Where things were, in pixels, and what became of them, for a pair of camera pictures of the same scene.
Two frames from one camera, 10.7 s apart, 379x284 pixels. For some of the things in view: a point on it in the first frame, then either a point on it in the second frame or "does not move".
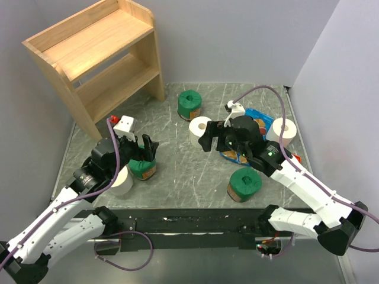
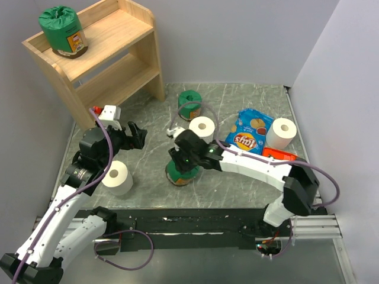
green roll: x=189 y=105 does not move
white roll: x=197 y=128 does not move
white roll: x=273 y=134 does not move
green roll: x=243 y=184 to x=179 y=179
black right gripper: x=213 y=130 to x=175 y=153
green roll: x=143 y=170 to x=61 y=28
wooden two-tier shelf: x=105 y=55 does not move
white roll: x=124 y=181 does not move
